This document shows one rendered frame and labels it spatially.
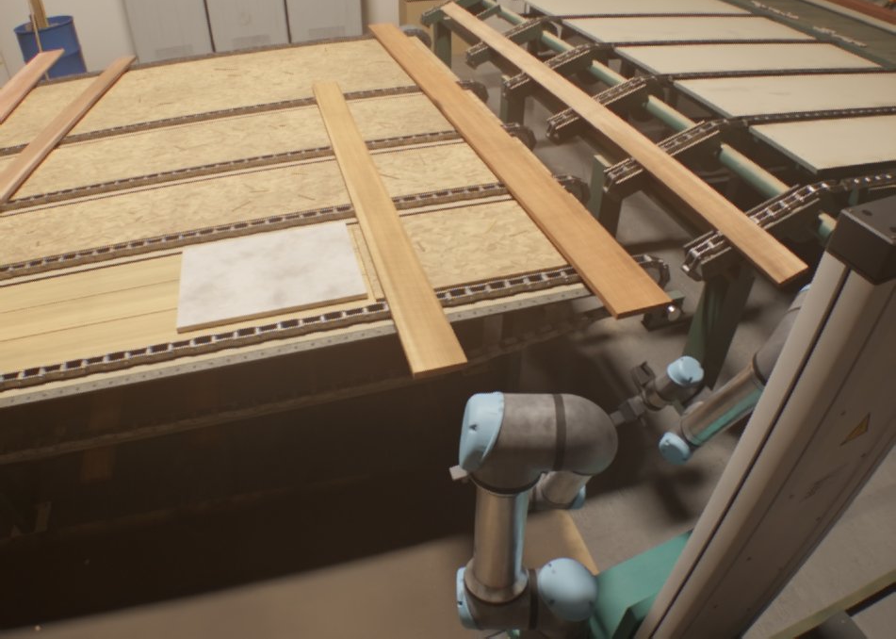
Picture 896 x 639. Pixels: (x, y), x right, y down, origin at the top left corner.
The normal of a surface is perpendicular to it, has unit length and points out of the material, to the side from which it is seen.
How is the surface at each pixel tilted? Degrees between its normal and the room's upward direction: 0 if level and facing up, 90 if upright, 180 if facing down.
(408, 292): 0
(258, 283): 0
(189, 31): 90
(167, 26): 90
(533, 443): 55
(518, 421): 23
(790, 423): 90
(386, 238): 0
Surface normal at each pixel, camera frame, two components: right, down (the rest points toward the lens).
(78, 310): 0.00, -0.78
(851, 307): -0.92, 0.24
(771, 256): -0.36, -0.66
